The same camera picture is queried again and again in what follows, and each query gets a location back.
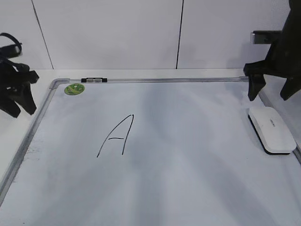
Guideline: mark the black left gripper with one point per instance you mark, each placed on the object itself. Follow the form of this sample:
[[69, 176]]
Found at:
[[15, 87]]

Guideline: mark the white rectangular board eraser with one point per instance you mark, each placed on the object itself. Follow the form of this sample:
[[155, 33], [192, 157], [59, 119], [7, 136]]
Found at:
[[272, 131]]

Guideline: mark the round green magnet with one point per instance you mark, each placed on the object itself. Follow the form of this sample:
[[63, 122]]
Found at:
[[74, 89]]

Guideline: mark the white board with aluminium frame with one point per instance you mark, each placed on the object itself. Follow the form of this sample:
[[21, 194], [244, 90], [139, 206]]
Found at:
[[149, 153]]

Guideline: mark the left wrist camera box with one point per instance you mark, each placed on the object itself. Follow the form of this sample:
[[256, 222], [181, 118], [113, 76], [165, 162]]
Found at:
[[10, 51]]

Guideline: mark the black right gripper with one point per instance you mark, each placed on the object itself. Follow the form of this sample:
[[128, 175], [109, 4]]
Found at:
[[282, 60]]

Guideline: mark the black marker clip holder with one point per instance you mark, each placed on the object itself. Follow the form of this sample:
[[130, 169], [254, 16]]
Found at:
[[94, 80]]

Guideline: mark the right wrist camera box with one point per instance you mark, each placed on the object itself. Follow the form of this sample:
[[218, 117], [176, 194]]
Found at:
[[265, 37]]

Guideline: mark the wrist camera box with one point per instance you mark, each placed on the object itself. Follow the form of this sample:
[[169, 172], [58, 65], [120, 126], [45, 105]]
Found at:
[[265, 37], [10, 51]]

